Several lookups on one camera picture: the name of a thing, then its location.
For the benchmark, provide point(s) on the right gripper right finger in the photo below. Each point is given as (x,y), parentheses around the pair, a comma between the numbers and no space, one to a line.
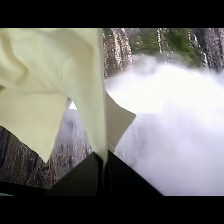
(126,181)

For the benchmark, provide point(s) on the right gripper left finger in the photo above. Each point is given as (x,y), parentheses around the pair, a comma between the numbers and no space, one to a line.
(83,180)

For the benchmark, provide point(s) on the pale yellow garment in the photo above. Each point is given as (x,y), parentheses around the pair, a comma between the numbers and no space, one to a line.
(43,83)

